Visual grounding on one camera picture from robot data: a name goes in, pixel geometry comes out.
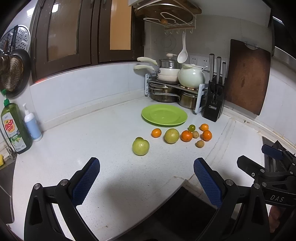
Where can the black hanging frying pan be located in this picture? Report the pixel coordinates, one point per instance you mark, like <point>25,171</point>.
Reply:
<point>15,71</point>

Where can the large yellow-green apple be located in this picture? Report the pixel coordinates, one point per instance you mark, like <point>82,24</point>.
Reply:
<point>171,136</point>

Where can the steel pot under rack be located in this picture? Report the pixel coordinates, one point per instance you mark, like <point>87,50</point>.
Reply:
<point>187,100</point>

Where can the large orange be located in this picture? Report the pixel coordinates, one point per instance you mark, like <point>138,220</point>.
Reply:
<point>186,136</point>

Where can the dark brown cabinet doors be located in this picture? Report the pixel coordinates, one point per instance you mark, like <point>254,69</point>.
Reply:
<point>68,35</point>

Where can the small orange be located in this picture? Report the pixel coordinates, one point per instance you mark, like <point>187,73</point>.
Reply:
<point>204,127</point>
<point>156,133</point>

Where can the person's right hand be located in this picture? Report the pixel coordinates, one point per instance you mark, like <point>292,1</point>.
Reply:
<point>274,216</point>

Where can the white wall power sockets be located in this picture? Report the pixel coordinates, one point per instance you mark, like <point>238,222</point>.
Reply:
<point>203,62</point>

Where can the steel knife handle left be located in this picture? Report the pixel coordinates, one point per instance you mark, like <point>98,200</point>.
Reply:
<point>211,66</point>

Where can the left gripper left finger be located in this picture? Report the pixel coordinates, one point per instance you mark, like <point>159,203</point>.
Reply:
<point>41,222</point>

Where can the small brown fruit back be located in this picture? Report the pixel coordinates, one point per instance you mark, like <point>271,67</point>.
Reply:
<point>195,134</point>

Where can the upper cream saucepan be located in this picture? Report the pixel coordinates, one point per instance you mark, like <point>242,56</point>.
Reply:
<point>152,62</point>

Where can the steel pan under rack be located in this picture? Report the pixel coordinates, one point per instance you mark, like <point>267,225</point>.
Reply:
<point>162,93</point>

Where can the wall rack with wooden lid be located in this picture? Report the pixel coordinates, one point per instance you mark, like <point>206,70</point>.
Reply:
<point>172,15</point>

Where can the steel knife handle right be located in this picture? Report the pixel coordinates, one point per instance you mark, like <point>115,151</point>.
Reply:
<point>223,72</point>

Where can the steel knife handle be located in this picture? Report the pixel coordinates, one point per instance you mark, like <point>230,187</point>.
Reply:
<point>211,66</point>
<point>223,72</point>
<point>218,68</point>

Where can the perforated steel steamer plate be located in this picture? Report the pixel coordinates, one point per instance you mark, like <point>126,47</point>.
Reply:
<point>21,40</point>

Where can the lower cream saucepan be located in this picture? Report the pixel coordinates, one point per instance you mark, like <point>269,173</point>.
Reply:
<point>161,77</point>

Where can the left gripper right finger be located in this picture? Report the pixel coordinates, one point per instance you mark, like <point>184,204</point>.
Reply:
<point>241,211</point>

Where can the green dish soap bottle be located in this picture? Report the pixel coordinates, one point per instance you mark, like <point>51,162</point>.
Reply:
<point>14,126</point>

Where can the brown wooden cutting board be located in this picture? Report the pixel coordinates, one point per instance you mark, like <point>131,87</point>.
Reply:
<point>248,76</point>

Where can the steel knife handle middle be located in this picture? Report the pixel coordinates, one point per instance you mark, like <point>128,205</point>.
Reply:
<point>218,68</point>

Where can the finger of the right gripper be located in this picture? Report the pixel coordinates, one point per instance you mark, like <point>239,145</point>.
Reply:
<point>250,167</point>
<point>272,152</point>

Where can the small green tomato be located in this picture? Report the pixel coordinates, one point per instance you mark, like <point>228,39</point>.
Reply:
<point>191,128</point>

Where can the white blue pump bottle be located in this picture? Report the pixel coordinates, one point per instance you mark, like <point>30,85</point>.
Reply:
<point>32,125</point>

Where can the white ladle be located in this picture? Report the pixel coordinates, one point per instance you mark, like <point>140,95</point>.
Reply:
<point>183,55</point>

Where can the steel pot with lid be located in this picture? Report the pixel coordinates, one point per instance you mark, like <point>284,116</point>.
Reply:
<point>169,62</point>

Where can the small brown fruit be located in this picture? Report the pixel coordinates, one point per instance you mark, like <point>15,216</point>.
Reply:
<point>200,144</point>
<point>195,134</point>

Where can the wire trivet on wall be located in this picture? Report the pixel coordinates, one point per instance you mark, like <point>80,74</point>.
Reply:
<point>166,43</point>

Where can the grey pot rack shelf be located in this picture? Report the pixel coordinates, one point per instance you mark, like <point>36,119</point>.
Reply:
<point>200,92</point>

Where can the cream saucepan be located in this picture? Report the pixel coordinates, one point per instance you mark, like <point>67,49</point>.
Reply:
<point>161,77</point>
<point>152,62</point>

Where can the small brown fruit front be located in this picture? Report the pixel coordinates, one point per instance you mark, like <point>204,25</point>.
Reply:
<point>200,144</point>

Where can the black knife block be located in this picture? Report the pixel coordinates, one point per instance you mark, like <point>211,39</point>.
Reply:
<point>214,102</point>

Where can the white ceramic pot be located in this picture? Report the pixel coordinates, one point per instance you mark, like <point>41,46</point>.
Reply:
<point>191,76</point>

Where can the green plate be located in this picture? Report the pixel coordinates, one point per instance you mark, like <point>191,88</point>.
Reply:
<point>164,115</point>

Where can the large green apple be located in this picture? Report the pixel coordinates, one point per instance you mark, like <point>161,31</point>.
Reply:
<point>140,146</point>

